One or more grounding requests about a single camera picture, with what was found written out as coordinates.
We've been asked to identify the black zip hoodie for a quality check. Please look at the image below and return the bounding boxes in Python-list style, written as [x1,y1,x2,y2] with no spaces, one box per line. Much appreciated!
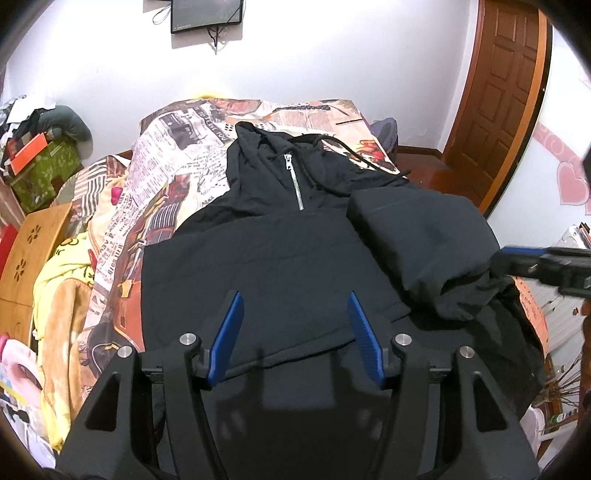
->
[141,121,548,416]

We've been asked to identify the black wall monitor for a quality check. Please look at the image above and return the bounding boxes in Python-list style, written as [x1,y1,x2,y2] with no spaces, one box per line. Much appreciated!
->
[170,0,245,34]

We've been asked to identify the brown wooden door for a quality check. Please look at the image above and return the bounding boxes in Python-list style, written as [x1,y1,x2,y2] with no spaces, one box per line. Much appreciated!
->
[442,0,553,214]

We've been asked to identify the bamboo folding table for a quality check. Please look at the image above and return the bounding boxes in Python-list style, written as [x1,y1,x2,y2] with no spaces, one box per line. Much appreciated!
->
[0,202,74,343]

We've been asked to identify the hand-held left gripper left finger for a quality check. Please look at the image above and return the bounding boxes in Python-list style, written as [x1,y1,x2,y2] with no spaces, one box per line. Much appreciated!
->
[58,291,245,480]

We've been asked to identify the pink heart wall stickers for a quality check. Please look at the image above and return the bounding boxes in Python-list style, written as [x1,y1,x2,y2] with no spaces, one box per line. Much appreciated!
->
[533,121,591,207]

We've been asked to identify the grey pillow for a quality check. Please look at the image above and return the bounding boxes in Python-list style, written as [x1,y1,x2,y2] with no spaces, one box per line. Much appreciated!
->
[28,105,93,142]

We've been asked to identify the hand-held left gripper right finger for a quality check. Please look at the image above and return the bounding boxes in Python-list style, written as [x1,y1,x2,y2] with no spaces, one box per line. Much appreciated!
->
[346,291,542,480]

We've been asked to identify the green patterned box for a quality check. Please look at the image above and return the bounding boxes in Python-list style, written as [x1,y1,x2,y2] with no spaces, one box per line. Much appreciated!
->
[9,138,83,213]

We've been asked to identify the newspaper print blanket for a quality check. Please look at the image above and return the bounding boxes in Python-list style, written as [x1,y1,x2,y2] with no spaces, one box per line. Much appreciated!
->
[76,97,550,365]

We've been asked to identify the yellow fleece blanket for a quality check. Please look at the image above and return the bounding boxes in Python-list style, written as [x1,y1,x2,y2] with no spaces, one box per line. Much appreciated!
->
[32,230,100,454]

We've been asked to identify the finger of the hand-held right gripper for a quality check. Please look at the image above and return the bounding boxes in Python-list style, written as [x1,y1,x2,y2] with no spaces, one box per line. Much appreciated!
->
[491,246,550,280]

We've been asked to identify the purple pillow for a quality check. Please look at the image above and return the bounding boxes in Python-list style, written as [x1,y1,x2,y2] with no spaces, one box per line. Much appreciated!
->
[372,117,399,154]

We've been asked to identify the orange flat packet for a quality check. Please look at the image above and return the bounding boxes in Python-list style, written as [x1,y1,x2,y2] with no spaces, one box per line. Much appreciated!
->
[10,132,49,175]

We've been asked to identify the bundle of dried sticks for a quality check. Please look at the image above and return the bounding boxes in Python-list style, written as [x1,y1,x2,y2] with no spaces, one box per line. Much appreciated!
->
[531,353,587,421]

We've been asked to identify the black monitor cable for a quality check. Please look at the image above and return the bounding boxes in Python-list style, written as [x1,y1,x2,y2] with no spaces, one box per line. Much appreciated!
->
[207,25,230,55]

